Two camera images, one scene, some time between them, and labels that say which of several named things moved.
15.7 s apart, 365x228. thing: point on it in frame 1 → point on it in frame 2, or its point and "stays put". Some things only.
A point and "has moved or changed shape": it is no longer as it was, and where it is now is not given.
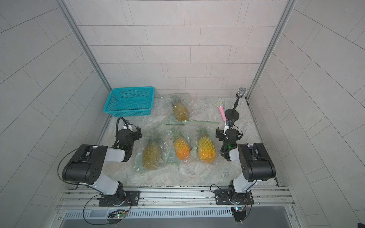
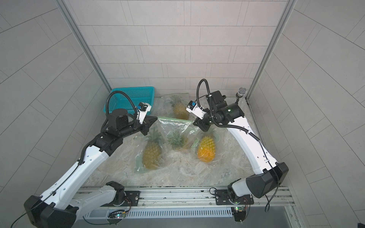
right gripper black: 219,131 → 198,120
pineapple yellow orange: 181,147 has moved or changed shape
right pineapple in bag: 206,148 stays put
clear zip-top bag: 155,152 stays put
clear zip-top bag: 179,147 has moved or changed shape
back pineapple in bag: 180,109 stays put
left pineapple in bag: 152,152 stays put
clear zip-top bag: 204,150 stays put
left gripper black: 135,134 → 150,119
